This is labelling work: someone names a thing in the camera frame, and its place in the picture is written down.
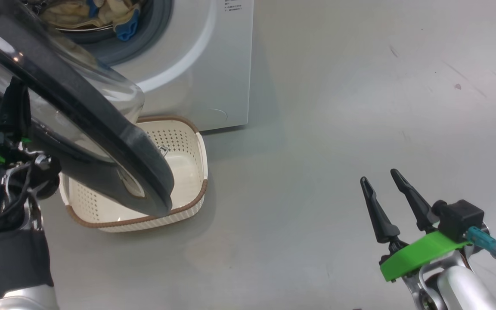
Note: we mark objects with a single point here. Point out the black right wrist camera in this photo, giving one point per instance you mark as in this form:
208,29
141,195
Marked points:
461,217

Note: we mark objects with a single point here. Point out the cream perforated laundry basket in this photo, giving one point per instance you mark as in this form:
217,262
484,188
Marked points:
187,172

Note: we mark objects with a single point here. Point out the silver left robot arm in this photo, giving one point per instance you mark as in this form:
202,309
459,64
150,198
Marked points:
15,267

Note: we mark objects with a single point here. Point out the cream garment with blue outlines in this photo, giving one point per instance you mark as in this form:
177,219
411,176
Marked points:
65,15

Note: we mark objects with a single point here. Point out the cream garment with blue cuffs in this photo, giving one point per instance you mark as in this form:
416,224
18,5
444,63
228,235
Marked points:
123,21

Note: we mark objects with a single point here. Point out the round dark glass washer door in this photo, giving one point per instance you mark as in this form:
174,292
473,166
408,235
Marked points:
101,125

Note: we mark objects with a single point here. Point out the round drain filter cover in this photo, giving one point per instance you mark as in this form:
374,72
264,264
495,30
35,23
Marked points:
216,115

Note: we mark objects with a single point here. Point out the small printed text label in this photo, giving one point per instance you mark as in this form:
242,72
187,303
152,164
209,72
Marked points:
233,5

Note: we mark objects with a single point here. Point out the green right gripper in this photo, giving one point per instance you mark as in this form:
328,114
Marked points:
420,254

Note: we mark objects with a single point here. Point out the white front-load washing machine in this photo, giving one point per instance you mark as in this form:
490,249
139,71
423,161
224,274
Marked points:
213,64

